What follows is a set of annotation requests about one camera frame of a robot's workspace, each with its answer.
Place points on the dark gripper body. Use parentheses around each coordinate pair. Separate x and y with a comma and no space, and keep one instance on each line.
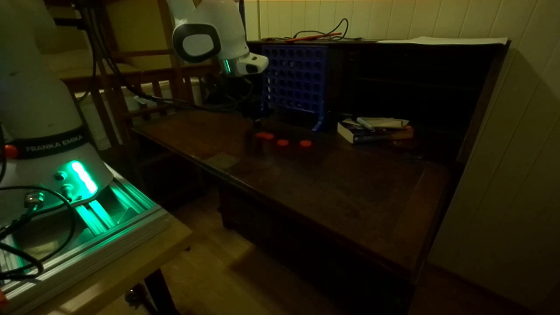
(245,96)

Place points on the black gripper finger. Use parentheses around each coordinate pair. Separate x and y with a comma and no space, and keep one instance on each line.
(256,145)

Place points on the orange game disc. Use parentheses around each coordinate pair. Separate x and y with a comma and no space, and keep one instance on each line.
(265,138)
(305,143)
(282,143)

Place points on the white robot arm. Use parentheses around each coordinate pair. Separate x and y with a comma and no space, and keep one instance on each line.
(46,157)

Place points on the blue connect four grid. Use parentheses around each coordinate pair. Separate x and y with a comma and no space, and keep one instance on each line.
(296,80)

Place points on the stack of books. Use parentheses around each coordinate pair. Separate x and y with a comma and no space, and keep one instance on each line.
(366,131)

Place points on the wooden chair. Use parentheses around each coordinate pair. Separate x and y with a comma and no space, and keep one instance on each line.
(123,97)

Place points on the dark wooden secretary desk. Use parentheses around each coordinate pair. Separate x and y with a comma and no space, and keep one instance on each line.
(356,220)

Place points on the white paper sheet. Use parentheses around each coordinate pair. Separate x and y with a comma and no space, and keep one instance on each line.
(441,41)

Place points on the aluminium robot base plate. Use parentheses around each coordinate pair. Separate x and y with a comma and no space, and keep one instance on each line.
(53,239)

